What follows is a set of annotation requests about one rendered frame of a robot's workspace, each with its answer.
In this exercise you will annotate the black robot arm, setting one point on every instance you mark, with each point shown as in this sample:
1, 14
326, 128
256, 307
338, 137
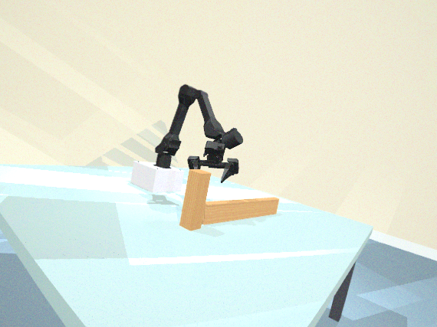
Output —
212, 128

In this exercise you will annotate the light wooden board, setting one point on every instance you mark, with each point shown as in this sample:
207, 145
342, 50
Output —
233, 210

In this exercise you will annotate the wooden post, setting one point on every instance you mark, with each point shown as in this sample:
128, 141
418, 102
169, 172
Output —
194, 200

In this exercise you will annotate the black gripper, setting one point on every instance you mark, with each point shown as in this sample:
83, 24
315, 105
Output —
231, 167

